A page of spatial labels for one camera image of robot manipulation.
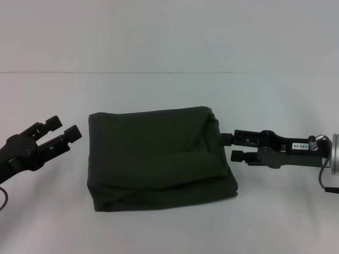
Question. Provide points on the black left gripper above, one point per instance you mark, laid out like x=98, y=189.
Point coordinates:
x=16, y=153

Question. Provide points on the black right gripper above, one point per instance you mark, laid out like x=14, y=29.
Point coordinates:
x=291, y=156

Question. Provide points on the dark green t-shirt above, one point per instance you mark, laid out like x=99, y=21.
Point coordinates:
x=153, y=164

